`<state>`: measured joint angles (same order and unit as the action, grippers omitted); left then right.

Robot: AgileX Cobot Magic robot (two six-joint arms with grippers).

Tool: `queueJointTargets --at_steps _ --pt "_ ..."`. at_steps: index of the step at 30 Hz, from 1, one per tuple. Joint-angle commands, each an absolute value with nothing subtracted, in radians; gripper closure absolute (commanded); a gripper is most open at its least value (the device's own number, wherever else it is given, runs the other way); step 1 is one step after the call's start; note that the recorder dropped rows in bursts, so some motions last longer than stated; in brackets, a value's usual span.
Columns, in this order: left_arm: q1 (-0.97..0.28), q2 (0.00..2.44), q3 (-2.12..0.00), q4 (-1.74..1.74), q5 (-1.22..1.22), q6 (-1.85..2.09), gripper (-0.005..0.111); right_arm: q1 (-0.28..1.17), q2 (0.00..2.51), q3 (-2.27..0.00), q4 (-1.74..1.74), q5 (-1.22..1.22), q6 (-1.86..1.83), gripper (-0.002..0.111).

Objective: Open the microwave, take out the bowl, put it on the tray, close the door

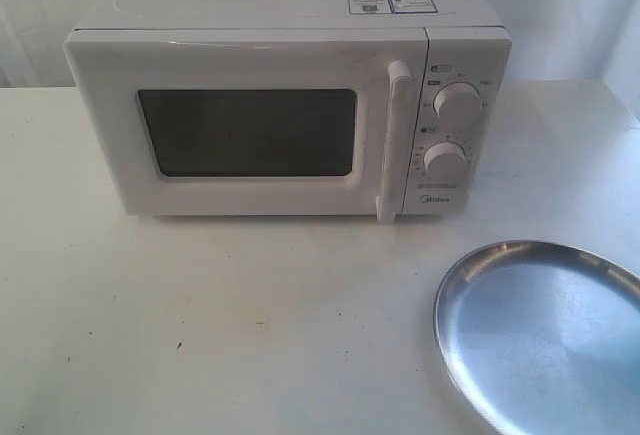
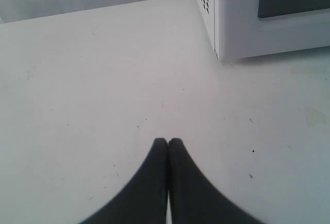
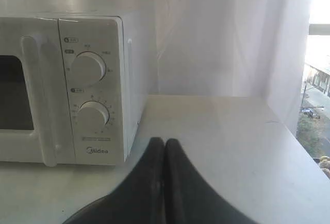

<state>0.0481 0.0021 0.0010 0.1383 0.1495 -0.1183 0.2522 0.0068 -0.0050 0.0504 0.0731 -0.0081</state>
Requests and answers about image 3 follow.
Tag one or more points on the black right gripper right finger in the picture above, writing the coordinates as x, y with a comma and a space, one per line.
188, 198

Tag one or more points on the white sheer curtain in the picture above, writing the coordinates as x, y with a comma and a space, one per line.
215, 47

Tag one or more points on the white microwave knob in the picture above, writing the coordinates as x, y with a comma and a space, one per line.
88, 68
92, 116

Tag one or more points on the white microwave door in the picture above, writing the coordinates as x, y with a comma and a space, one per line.
35, 116

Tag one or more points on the white Midea microwave oven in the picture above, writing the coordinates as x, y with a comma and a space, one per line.
120, 90

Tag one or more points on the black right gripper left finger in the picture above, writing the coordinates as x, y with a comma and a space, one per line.
138, 198

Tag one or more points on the lower white microwave knob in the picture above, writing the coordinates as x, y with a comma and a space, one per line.
92, 116

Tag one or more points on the upper white microwave knob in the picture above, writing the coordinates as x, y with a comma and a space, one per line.
88, 68

